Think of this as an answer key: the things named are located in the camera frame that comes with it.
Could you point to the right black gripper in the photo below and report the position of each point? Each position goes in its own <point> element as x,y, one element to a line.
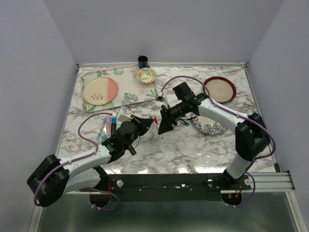
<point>166,122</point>

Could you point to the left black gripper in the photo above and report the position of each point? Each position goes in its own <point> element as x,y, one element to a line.
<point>144,124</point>

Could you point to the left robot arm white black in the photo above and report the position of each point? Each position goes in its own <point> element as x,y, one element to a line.
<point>54,177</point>

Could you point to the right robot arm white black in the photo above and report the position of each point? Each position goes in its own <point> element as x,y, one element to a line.
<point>250,133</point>

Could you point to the light blue clear pen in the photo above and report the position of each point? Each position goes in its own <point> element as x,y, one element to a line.
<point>101,134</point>

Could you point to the green capped black highlighter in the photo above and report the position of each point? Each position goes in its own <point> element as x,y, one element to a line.
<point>132,150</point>

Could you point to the blue capped black highlighter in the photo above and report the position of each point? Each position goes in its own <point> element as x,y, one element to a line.
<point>113,125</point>

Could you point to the blue floral white plate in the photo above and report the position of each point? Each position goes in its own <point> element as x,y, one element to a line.
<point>208,126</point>

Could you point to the floral leaf serving tray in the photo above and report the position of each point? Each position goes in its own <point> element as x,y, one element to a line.
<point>130,89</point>

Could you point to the floral ceramic bowl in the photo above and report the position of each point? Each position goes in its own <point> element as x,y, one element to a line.
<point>146,75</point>

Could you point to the pink cream round plate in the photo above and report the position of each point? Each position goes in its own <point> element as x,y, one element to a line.
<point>100,91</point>

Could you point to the dark blue mug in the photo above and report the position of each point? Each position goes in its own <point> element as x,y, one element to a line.
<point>143,62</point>

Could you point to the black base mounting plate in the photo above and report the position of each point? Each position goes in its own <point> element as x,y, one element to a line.
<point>171,187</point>

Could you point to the red rimmed beige plate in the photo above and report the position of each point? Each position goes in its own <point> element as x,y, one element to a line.
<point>221,89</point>

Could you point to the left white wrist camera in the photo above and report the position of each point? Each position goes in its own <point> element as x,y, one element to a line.
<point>122,115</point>

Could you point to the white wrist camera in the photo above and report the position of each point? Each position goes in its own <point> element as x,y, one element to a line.
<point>170,101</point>
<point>122,115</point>

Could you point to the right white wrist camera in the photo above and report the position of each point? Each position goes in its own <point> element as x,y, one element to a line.
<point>170,101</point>

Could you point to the aluminium frame rail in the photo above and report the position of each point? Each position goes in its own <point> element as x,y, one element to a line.
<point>273,182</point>

